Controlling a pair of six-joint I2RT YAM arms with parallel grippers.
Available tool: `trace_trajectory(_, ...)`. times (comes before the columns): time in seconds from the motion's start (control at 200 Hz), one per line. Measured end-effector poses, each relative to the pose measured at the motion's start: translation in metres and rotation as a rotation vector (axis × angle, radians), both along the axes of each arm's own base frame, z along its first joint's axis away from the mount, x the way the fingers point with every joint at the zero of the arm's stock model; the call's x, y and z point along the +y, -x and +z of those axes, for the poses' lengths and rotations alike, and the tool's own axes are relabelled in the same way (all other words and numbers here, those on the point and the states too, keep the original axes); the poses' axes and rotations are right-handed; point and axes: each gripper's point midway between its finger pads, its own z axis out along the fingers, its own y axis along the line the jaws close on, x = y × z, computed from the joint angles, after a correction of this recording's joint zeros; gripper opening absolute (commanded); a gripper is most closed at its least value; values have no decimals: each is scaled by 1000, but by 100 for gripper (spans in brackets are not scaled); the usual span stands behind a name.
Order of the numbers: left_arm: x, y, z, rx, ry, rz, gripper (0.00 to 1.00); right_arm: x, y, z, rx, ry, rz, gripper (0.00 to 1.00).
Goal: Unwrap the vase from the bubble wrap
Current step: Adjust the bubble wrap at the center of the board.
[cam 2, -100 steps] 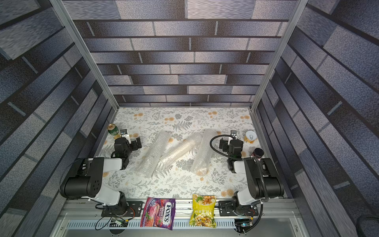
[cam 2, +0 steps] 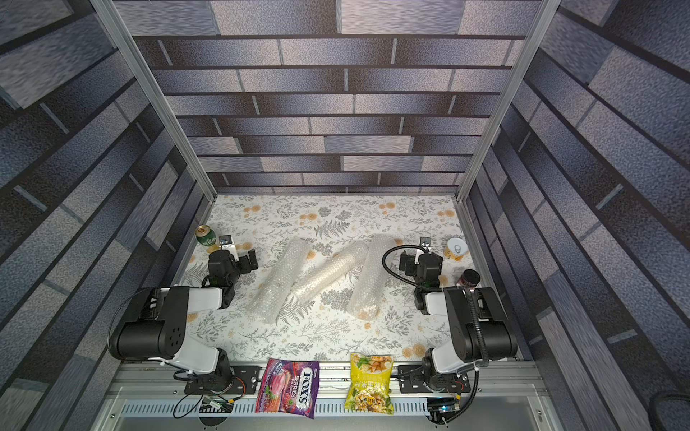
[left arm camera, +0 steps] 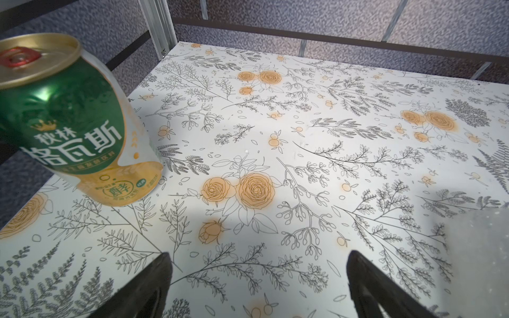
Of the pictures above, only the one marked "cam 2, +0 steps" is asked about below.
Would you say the bubble wrap sheet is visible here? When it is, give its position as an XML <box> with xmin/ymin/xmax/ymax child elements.
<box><xmin>347</xmin><ymin>233</ymin><xmax>395</xmax><ymax>321</ymax></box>

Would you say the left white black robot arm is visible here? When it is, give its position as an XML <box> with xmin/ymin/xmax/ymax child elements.
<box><xmin>108</xmin><ymin>249</ymin><xmax>258</xmax><ymax>393</ymax></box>

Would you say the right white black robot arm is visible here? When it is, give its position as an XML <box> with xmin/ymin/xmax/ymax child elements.
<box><xmin>398</xmin><ymin>248</ymin><xmax>517</xmax><ymax>391</ymax></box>

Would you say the white lidded cup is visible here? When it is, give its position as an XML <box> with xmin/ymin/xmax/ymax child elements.
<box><xmin>444</xmin><ymin>237</ymin><xmax>469</xmax><ymax>261</ymax></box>

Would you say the green drink can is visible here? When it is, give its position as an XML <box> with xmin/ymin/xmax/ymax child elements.
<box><xmin>195</xmin><ymin>225</ymin><xmax>217</xmax><ymax>247</ymax></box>

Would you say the dark red jar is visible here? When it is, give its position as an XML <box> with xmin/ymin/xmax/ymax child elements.
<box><xmin>456</xmin><ymin>269</ymin><xmax>481</xmax><ymax>289</ymax></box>

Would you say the yellow snack bag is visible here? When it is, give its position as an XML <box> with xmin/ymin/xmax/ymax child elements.
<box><xmin>344</xmin><ymin>353</ymin><xmax>395</xmax><ymax>415</ymax></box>

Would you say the purple Fox's candy bag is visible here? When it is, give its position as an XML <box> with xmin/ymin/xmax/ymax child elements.
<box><xmin>255</xmin><ymin>358</ymin><xmax>321</xmax><ymax>420</ymax></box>

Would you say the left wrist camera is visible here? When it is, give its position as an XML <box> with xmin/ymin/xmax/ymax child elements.
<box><xmin>218</xmin><ymin>235</ymin><xmax>239</xmax><ymax>261</ymax></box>

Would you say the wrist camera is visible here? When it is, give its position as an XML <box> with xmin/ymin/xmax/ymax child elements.
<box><xmin>218</xmin><ymin>235</ymin><xmax>239</xmax><ymax>261</ymax></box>
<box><xmin>420</xmin><ymin>236</ymin><xmax>431</xmax><ymax>253</ymax></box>

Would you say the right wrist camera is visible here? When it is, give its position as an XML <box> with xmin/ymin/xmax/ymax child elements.
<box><xmin>420</xmin><ymin>236</ymin><xmax>431</xmax><ymax>253</ymax></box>

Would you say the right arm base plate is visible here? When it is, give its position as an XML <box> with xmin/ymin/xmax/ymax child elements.
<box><xmin>393</xmin><ymin>365</ymin><xmax>471</xmax><ymax>394</ymax></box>

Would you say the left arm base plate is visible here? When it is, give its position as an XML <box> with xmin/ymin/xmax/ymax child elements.
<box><xmin>184</xmin><ymin>366</ymin><xmax>262</xmax><ymax>395</ymax></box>

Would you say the aluminium front rail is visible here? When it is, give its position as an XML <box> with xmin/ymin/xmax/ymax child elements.
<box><xmin>92</xmin><ymin>362</ymin><xmax>563</xmax><ymax>430</ymax></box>

